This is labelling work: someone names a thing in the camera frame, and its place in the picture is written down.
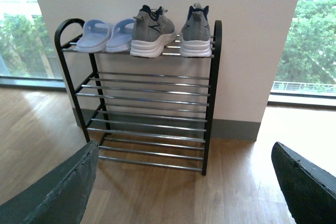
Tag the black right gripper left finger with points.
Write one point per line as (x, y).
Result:
(61, 196)

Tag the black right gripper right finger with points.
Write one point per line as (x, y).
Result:
(309, 190)

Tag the light blue slipper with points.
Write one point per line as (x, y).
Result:
(121, 36)
(95, 35)

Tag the grey sneaker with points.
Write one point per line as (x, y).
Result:
(195, 34)
(152, 31)

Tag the black metal shoe rack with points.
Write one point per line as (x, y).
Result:
(155, 119)

